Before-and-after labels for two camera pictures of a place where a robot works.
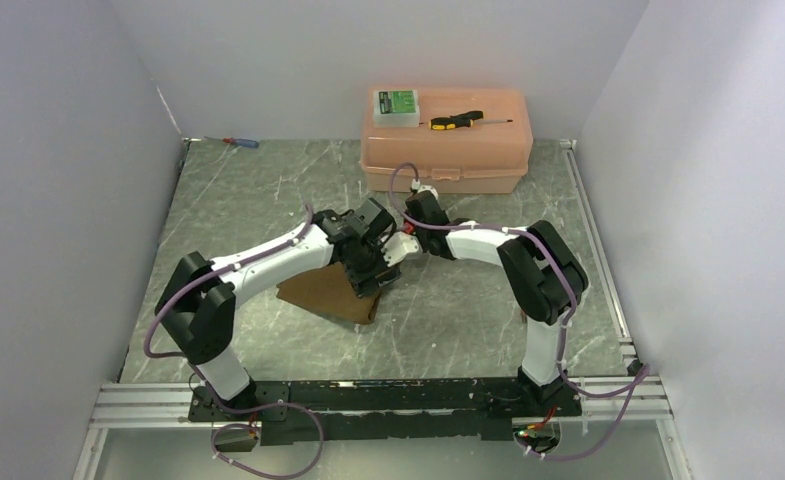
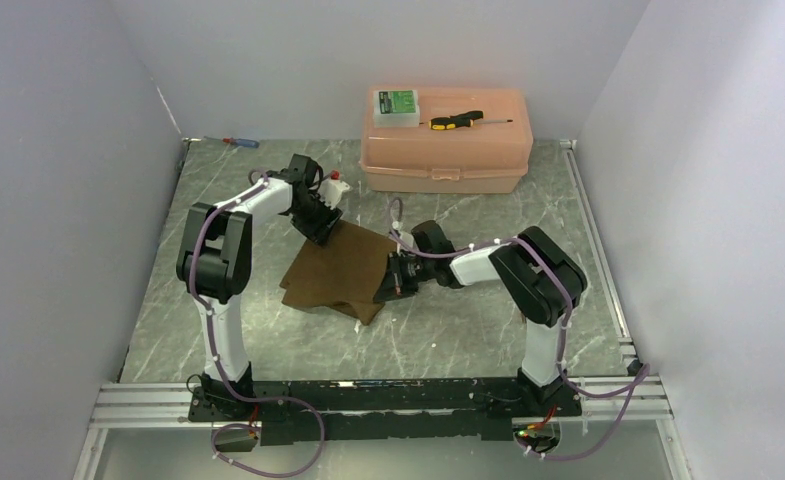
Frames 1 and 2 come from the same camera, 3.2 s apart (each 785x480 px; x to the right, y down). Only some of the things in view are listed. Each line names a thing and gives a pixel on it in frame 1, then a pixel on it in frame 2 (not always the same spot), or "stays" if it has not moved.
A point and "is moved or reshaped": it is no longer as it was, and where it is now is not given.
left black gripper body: [368, 265] to [315, 219]
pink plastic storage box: [485, 158] stays
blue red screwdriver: [238, 141] stays
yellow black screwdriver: [461, 120] stays
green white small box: [395, 108] stays
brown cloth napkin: [327, 289] is moved or reshaped
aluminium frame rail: [625, 403] stays
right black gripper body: [423, 233] to [408, 272]
